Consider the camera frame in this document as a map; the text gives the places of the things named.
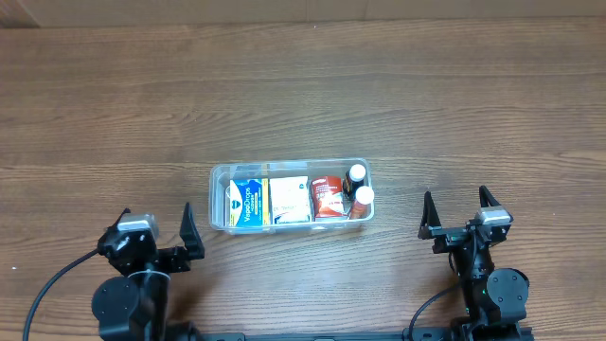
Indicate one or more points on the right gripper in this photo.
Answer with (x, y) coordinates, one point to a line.
(452, 234)

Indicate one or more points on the clear plastic container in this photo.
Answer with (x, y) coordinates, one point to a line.
(221, 175)

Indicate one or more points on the blue yellow VapoDrops box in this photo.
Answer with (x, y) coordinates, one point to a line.
(249, 205)

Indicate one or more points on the orange bottle white cap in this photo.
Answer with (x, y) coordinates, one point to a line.
(363, 199)

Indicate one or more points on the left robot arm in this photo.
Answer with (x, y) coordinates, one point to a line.
(133, 305)

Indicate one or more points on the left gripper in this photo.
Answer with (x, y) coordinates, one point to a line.
(192, 250)

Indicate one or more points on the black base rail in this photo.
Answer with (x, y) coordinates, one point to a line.
(331, 336)

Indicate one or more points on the black bottle white cap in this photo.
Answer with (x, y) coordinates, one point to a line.
(354, 178)

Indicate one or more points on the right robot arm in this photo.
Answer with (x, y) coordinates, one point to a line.
(495, 299)

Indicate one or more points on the white Hansaplast box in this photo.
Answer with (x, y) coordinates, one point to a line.
(290, 200)

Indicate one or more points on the red medicine box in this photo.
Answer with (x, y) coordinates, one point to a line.
(328, 198)

